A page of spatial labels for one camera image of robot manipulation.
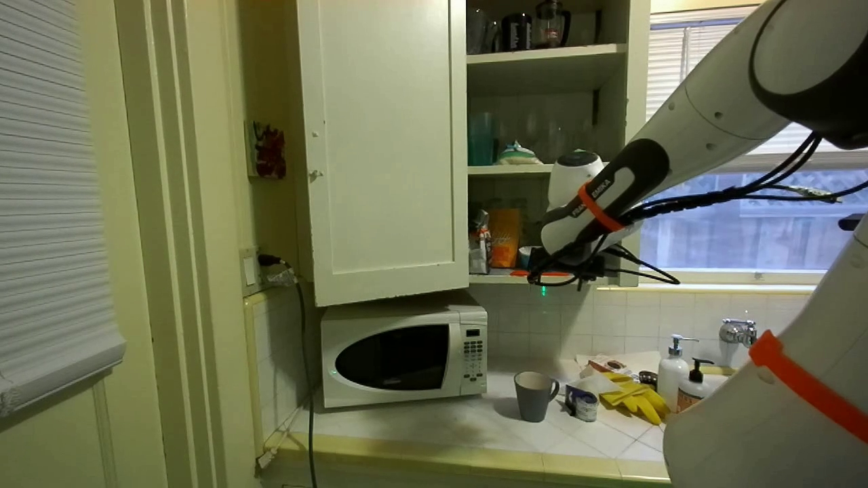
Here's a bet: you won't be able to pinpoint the chrome sink faucet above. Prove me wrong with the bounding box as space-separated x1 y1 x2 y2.
716 315 762 373

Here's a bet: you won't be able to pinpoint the white pump soap bottle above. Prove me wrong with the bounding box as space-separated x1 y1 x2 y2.
657 332 694 408

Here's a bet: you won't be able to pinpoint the black power cable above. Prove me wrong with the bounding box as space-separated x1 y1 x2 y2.
292 274 320 488

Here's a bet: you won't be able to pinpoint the orange velcro strap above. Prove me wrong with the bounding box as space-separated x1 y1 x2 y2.
745 328 868 445
575 180 627 236

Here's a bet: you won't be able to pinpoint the white wall cupboard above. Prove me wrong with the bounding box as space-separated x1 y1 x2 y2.
449 0 654 289

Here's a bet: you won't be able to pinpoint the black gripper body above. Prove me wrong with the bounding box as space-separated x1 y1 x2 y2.
526 250 609 289

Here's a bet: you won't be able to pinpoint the yellow rubber gloves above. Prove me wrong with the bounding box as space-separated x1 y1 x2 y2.
597 373 673 428

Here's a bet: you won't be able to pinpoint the orange food package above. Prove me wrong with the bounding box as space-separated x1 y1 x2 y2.
484 202 526 271

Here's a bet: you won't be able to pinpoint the white cupboard door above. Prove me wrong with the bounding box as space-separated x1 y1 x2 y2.
294 0 468 309

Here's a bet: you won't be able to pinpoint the kitchen window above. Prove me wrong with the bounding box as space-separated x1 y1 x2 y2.
638 8 868 289

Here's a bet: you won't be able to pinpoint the red white booklet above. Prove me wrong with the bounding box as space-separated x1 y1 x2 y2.
578 358 633 381

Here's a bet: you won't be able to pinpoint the orange label pump bottle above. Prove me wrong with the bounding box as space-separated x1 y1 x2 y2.
674 355 716 412

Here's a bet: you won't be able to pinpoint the white window blind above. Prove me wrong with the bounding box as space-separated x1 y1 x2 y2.
0 0 130 420

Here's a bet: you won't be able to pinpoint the dark glass carafe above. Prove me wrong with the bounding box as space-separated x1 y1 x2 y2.
529 0 575 49

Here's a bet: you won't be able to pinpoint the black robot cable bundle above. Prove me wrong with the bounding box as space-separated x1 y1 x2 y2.
532 130 868 289

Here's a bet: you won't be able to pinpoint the dark metal canister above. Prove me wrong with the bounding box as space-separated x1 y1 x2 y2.
499 10 533 54

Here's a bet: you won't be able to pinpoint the red wall decoration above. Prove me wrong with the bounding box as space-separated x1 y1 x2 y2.
250 119 290 180

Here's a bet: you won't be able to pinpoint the white panel door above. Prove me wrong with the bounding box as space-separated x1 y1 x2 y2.
0 0 171 488

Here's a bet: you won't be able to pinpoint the small red label bottle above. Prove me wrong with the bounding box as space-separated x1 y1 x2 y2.
468 209 496 275

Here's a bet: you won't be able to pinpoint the blue white small mug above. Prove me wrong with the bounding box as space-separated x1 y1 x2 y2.
563 381 601 424

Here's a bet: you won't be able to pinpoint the white microwave oven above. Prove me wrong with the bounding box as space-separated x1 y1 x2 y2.
316 300 490 412

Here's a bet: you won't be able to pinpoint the grey ceramic mug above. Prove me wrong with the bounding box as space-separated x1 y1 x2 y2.
513 367 563 424

